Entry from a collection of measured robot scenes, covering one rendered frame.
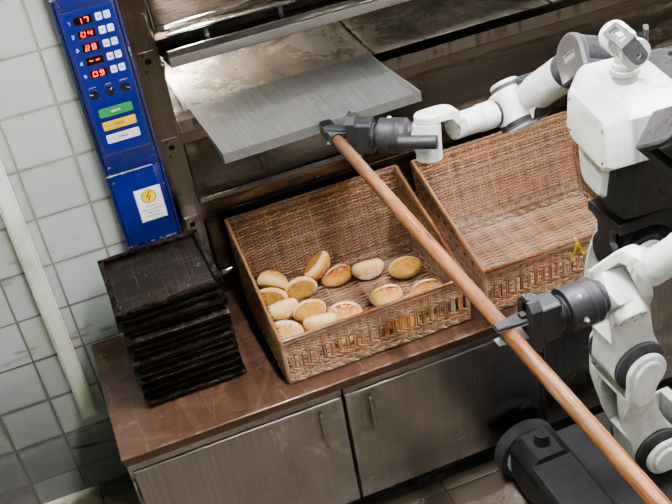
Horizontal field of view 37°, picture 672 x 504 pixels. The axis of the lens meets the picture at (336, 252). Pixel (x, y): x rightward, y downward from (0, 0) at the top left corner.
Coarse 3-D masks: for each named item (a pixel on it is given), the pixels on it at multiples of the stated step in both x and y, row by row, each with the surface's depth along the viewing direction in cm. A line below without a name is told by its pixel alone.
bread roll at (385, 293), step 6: (378, 288) 291; (384, 288) 291; (390, 288) 291; (396, 288) 291; (372, 294) 291; (378, 294) 290; (384, 294) 290; (390, 294) 290; (396, 294) 291; (402, 294) 293; (372, 300) 291; (378, 300) 291; (384, 300) 290; (390, 300) 290
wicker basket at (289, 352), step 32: (320, 192) 300; (352, 192) 303; (256, 224) 297; (288, 224) 300; (320, 224) 303; (352, 224) 306; (384, 224) 309; (288, 256) 303; (352, 256) 309; (384, 256) 312; (416, 256) 310; (256, 288) 276; (320, 288) 304; (352, 288) 302; (448, 288) 275; (256, 320) 296; (352, 320) 269; (384, 320) 273; (448, 320) 281; (288, 352) 267; (352, 352) 275
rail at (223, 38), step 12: (348, 0) 260; (360, 0) 261; (372, 0) 262; (300, 12) 259; (312, 12) 258; (324, 12) 259; (264, 24) 255; (276, 24) 256; (288, 24) 257; (216, 36) 253; (228, 36) 254; (240, 36) 254; (180, 48) 251; (192, 48) 252; (204, 48) 253
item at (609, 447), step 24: (336, 144) 249; (360, 168) 237; (384, 192) 227; (408, 216) 218; (432, 240) 210; (456, 264) 202; (480, 312) 191; (504, 336) 184; (528, 360) 178; (552, 384) 172; (576, 408) 166; (600, 432) 161; (624, 456) 157; (648, 480) 152
